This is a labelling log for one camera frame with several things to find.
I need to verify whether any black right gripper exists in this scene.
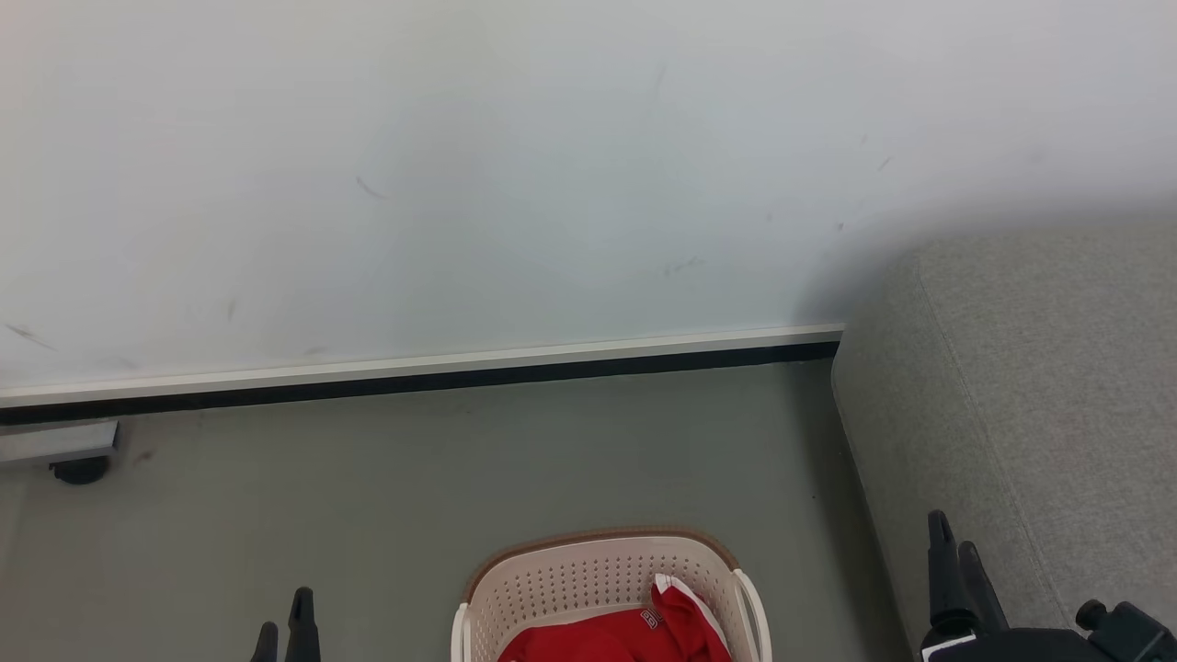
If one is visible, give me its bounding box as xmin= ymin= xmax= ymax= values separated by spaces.
xmin=919 ymin=509 xmax=1109 ymax=662

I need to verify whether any red and white shirt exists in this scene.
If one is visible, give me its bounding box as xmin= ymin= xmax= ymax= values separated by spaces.
xmin=497 ymin=576 xmax=737 ymax=662

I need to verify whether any grey fabric sofa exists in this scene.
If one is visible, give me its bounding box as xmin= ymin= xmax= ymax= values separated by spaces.
xmin=830 ymin=221 xmax=1177 ymax=662

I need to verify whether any black caster wheel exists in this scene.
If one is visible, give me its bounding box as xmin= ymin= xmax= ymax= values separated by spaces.
xmin=50 ymin=456 xmax=112 ymax=486

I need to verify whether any cream perforated laundry basket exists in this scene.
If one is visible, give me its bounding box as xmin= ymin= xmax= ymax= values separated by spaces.
xmin=450 ymin=528 xmax=773 ymax=662

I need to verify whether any grey cabinet with caster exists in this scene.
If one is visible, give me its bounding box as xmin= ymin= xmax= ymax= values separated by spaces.
xmin=0 ymin=420 xmax=120 ymax=466

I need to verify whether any white and black baseboard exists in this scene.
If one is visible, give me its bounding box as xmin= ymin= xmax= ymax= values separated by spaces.
xmin=0 ymin=324 xmax=845 ymax=427

